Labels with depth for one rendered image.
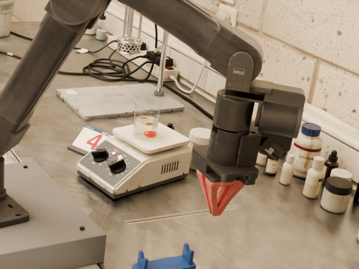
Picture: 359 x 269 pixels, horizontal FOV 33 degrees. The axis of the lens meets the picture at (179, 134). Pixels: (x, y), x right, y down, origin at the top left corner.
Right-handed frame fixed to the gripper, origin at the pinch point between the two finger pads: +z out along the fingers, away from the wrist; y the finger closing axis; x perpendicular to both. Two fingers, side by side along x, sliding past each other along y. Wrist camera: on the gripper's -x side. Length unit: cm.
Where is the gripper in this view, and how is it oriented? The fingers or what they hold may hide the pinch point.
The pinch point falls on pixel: (216, 210)
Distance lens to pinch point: 98.8
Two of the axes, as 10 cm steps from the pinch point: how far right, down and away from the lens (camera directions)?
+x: -8.9, 0.6, -4.6
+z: -1.3, 9.2, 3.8
